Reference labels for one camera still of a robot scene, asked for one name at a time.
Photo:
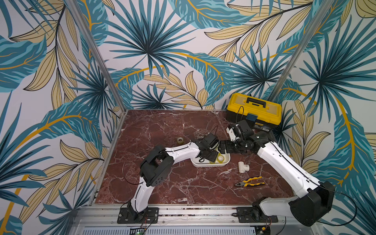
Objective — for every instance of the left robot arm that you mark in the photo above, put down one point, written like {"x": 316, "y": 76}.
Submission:
{"x": 157, "y": 165}

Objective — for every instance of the white plastic storage box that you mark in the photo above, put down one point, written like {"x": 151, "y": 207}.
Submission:
{"x": 196, "y": 161}

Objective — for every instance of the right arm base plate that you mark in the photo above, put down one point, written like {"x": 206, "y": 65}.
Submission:
{"x": 253, "y": 215}

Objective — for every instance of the yellow black toolbox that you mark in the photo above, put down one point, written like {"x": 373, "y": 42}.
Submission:
{"x": 259, "y": 114}

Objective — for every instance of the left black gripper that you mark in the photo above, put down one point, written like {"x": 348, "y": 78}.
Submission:
{"x": 214, "y": 156}

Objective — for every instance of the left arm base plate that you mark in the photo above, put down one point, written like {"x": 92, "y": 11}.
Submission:
{"x": 129, "y": 216}

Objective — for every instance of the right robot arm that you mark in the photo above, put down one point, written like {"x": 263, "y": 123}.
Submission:
{"x": 312, "y": 198}

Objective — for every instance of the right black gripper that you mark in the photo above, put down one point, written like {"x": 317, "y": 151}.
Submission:
{"x": 228, "y": 147}

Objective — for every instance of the white PVC pipe fitting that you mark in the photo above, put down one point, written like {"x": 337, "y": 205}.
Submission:
{"x": 243, "y": 168}

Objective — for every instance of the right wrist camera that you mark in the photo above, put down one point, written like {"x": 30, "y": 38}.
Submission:
{"x": 240, "y": 130}

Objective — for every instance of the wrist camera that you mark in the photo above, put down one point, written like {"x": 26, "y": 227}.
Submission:
{"x": 240, "y": 130}
{"x": 211, "y": 138}

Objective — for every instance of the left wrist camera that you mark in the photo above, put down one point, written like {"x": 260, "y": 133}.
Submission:
{"x": 211, "y": 138}

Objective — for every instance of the yellow black pliers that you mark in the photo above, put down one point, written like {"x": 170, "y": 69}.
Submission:
{"x": 251, "y": 182}

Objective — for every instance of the aluminium front rail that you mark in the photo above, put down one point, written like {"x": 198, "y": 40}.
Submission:
{"x": 184, "y": 220}

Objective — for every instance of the yellow tape roll one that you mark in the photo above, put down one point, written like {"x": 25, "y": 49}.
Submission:
{"x": 180, "y": 140}

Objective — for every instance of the yellow tape roll four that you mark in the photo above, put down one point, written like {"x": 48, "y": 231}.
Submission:
{"x": 220, "y": 159}

